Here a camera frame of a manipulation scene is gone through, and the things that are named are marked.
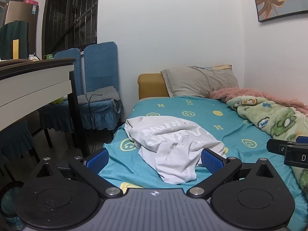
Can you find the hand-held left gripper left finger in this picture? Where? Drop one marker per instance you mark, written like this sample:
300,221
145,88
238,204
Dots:
97,160

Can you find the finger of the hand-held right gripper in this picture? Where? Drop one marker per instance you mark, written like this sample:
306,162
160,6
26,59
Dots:
302,139
275,145

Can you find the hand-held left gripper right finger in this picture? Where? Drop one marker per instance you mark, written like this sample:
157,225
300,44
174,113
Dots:
213,160

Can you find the white printed t-shirt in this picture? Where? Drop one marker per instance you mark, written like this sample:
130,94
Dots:
168,146

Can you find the green cartoon blanket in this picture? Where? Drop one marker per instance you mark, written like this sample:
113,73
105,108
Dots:
272,118

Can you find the teal smiley bed sheet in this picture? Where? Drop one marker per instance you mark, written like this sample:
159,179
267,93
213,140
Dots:
197,112

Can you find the pink fluffy blanket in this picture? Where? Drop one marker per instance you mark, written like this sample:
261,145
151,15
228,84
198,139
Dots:
262,95

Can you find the grey cloth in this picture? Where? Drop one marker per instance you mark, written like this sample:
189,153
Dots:
105,92

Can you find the yellow-green ball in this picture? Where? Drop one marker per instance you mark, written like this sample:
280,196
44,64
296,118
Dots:
56,101

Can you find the grey pillow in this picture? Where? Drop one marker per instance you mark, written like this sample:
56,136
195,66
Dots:
199,81

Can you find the blue covered chair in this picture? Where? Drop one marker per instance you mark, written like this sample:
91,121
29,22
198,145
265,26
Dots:
101,65
66,81
14,137

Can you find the mustard bed headboard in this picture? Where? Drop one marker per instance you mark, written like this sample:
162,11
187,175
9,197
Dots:
151,85

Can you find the yellow pillow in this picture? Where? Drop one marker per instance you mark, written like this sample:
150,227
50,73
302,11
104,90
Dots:
222,67

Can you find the bin with clear bag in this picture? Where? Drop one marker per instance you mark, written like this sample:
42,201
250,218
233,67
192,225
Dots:
9,202

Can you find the white table with dark legs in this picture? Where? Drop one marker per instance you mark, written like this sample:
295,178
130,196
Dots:
33,81

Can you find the green cup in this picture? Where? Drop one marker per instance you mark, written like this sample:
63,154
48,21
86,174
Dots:
50,56

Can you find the yellow card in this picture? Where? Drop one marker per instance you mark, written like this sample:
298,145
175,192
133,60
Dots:
15,49

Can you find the dark window with grille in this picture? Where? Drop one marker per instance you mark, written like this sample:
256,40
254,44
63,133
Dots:
69,16

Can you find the dark green chair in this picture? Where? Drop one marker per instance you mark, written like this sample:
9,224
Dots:
13,32

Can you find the pink container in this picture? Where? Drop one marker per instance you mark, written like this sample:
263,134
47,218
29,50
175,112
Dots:
31,2

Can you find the leaf wall picture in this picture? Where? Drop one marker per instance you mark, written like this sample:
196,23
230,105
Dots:
274,0

